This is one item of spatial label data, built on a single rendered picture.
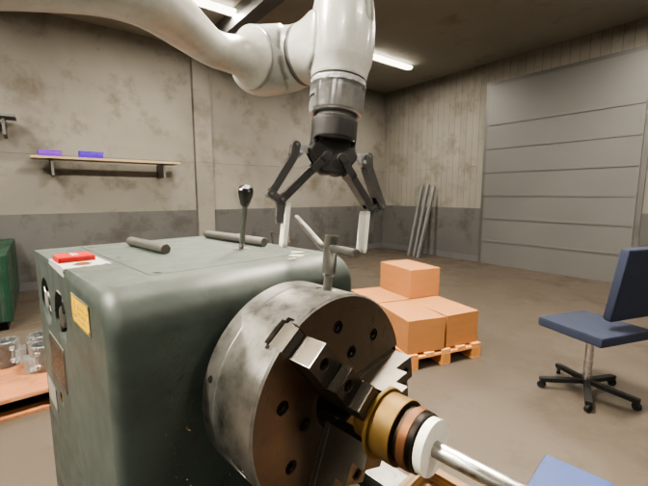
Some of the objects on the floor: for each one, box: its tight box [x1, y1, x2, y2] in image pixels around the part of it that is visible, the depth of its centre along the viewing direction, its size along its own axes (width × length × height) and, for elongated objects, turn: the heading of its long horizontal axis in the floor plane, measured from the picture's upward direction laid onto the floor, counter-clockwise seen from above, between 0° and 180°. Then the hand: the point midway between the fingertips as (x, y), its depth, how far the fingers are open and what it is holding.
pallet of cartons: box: [351, 259, 481, 371], centre depth 349 cm, size 121×92×68 cm
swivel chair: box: [537, 247, 648, 413], centre depth 252 cm, size 61×58×106 cm
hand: (324, 242), depth 61 cm, fingers open, 13 cm apart
